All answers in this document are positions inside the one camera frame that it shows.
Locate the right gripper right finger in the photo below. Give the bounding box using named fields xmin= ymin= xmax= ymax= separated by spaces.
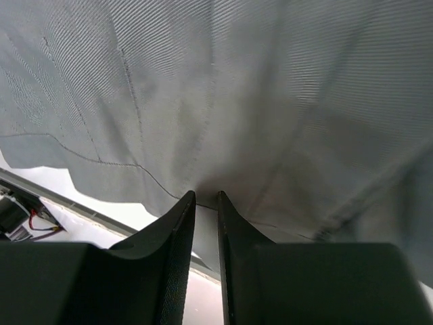
xmin=218 ymin=192 xmax=432 ymax=324

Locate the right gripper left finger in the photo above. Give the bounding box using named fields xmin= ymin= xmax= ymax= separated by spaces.
xmin=1 ymin=192 xmax=196 ymax=324

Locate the grey pleated skirt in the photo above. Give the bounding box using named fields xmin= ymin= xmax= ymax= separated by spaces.
xmin=1 ymin=1 xmax=432 ymax=285

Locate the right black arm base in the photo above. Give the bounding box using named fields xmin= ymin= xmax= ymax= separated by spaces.
xmin=1 ymin=180 xmax=66 ymax=242

